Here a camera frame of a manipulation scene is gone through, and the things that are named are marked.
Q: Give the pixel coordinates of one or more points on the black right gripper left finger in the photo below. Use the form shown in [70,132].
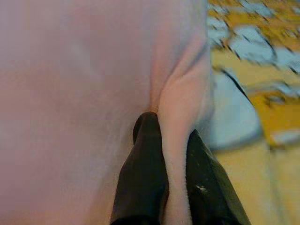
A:
[140,182]

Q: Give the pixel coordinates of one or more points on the yellow cartoon print blanket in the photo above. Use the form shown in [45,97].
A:
[269,105]

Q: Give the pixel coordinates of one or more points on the pink pillow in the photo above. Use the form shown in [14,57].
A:
[70,93]

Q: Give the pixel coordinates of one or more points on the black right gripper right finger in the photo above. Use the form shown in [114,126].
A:
[208,187]

